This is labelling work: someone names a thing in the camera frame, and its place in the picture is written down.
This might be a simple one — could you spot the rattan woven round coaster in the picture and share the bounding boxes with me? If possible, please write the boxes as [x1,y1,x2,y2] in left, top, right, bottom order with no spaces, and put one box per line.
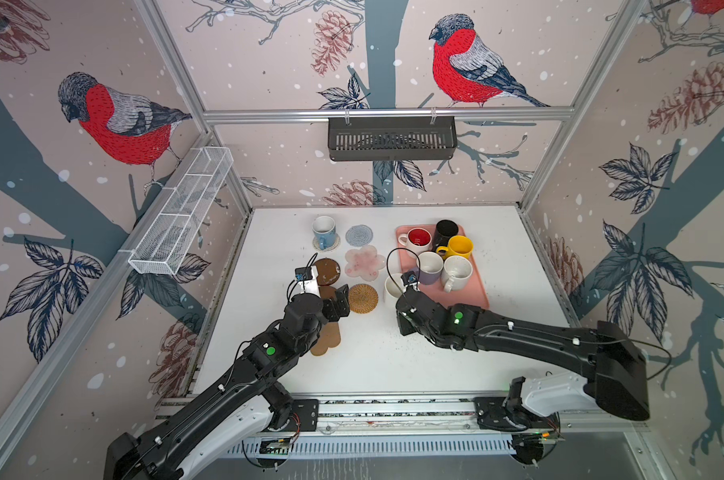
[348,284,379,314]

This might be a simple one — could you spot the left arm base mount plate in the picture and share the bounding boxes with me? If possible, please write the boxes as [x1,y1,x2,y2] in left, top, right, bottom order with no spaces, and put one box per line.
[267,399,319,433]

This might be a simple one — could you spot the aluminium front rail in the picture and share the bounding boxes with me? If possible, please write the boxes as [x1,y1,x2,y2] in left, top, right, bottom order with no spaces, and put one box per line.
[148,391,648,437]

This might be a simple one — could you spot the brown wooden round coaster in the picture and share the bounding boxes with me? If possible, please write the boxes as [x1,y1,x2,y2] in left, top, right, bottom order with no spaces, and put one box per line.
[319,286,336,300]

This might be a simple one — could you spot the dark brown scratched round coaster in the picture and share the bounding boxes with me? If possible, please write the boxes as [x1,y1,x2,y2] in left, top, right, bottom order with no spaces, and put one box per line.
[313,258,341,286]

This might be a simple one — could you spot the black mug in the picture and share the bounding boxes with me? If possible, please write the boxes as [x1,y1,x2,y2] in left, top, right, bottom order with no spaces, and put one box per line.
[432,219,459,251]

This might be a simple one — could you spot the light blue mug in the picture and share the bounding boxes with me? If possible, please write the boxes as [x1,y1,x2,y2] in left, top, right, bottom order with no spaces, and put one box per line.
[312,215,337,251]

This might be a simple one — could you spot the white mesh wire shelf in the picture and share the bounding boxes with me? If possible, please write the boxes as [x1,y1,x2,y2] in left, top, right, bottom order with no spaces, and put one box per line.
[128,146,233,275]

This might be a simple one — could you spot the pink flower resin coaster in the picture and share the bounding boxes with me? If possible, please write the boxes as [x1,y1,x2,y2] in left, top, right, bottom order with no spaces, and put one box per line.
[344,245,385,282]

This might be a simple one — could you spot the small white cup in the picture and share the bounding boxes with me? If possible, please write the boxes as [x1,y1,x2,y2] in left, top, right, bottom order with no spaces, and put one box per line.
[418,251,444,285]

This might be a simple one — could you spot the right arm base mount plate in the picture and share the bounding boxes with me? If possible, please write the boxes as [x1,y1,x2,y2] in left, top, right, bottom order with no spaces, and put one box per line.
[472,397,560,433]

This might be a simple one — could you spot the yellow mug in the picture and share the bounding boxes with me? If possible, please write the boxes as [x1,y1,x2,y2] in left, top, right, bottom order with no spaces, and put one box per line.
[436,235,474,259]

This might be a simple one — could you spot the white mug red inside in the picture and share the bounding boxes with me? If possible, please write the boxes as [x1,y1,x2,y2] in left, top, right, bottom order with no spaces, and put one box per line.
[398,227,432,255]

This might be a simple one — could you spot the beige woven round coaster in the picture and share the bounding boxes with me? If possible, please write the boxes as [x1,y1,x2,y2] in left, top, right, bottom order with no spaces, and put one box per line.
[312,233,341,252]

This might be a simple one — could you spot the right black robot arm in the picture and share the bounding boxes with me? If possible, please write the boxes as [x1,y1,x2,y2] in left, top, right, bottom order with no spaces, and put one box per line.
[395,286,650,432]

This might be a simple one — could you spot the black hanging wire basket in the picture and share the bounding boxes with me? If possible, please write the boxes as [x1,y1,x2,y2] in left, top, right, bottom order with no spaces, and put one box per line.
[328,117,458,162]

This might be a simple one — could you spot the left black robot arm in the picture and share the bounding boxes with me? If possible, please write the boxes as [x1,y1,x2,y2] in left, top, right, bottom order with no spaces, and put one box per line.
[103,286,350,479]

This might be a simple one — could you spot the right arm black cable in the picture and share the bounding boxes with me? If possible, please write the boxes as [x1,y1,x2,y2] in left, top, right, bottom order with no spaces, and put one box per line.
[385,247,406,289]

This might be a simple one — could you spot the blue woven round coaster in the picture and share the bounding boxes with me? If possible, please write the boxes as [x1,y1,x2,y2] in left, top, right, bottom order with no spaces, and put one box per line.
[345,224,374,248]

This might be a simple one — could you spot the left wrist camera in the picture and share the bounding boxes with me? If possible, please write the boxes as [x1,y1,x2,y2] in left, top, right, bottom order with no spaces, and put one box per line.
[294,266,320,296]

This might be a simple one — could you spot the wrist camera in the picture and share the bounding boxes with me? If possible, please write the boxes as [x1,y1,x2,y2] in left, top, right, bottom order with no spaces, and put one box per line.
[400,270,420,291]
[294,266,320,296]

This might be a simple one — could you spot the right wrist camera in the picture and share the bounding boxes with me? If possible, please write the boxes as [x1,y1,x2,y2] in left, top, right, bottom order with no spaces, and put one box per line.
[400,270,420,291]

